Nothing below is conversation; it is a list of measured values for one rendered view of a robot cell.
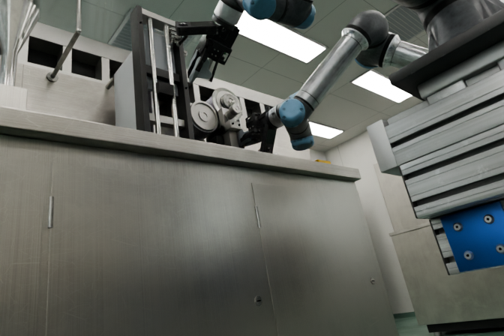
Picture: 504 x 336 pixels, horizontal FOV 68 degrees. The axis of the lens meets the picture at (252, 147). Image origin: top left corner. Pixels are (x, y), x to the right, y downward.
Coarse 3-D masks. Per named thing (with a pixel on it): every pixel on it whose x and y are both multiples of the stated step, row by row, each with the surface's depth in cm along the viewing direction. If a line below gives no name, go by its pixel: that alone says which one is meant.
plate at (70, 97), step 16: (16, 80) 131; (32, 80) 135; (48, 80) 139; (64, 80) 143; (80, 80) 147; (32, 96) 132; (48, 96) 136; (64, 96) 140; (80, 96) 145; (96, 96) 149; (112, 96) 154; (48, 112) 134; (64, 112) 138; (80, 112) 142; (96, 112) 146; (112, 112) 151; (256, 144) 201; (288, 144) 219
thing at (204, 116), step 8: (192, 104) 135; (200, 104) 139; (208, 104) 141; (192, 112) 134; (200, 112) 137; (208, 112) 140; (192, 120) 133; (200, 120) 136; (208, 120) 138; (216, 120) 140; (200, 128) 134; (208, 128) 136
